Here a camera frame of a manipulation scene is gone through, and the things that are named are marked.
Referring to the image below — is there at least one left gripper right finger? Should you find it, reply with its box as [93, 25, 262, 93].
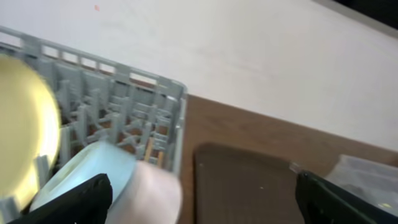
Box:
[295, 170, 397, 224]

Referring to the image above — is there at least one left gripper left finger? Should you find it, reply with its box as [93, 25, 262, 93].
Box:
[9, 174, 113, 224]

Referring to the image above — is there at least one light blue bowl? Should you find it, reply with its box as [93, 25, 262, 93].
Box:
[30, 141, 136, 211]

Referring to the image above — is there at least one white bowl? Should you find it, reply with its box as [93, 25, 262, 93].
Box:
[105, 161, 183, 224]

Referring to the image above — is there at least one yellow round plate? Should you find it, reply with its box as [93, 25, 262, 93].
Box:
[1, 54, 61, 208]

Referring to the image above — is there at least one clear plastic waste bin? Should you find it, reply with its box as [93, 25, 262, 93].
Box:
[325, 155, 397, 215]

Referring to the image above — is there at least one dark brown serving tray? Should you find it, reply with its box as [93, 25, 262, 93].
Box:
[193, 143, 303, 224]

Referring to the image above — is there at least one grey plastic dish rack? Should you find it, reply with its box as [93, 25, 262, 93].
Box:
[1, 27, 187, 223]

